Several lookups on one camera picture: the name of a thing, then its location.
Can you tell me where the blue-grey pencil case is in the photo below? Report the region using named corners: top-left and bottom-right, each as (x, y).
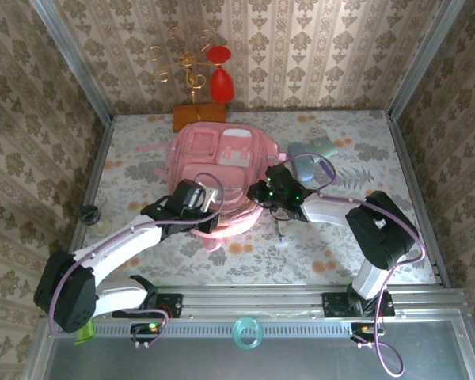
top-left (287, 142), bottom-right (316, 182)

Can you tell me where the pink school backpack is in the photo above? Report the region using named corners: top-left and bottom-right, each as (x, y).
top-left (136, 121), bottom-right (280, 253)

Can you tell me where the grey-green pouch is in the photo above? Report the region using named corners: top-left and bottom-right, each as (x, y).
top-left (304, 136), bottom-right (339, 159)

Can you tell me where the purple pen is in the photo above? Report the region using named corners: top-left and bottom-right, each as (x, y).
top-left (318, 157), bottom-right (336, 178)

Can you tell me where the black round cap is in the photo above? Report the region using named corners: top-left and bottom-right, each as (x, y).
top-left (81, 205), bottom-right (101, 226)

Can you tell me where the black electronics board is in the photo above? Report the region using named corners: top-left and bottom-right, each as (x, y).
top-left (130, 322), bottom-right (163, 344)
top-left (351, 322), bottom-right (385, 342)

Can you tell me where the metal tray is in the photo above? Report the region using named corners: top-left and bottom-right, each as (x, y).
top-left (21, 318), bottom-right (475, 380)

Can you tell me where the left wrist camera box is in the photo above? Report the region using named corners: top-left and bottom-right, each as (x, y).
top-left (188, 184), bottom-right (219, 211)

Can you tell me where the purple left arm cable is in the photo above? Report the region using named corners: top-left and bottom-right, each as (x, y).
top-left (47, 172), bottom-right (225, 349)

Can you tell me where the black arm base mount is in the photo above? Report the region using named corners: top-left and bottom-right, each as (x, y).
top-left (112, 292), bottom-right (183, 318)
top-left (322, 291), bottom-right (396, 317)

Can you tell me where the aluminium front rail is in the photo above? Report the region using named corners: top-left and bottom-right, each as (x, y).
top-left (39, 287), bottom-right (470, 322)

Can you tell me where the gold wire stand wooden base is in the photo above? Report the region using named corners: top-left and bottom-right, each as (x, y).
top-left (148, 26), bottom-right (227, 134)

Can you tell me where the aluminium side rail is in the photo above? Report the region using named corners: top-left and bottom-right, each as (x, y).
top-left (387, 114), bottom-right (452, 288)
top-left (57, 118), bottom-right (114, 290)

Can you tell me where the teal tape ring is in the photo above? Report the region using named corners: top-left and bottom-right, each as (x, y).
top-left (232, 315), bottom-right (264, 350)

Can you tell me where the aluminium frame post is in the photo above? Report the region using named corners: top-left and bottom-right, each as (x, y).
top-left (29, 0), bottom-right (114, 126)
top-left (387, 0), bottom-right (466, 120)

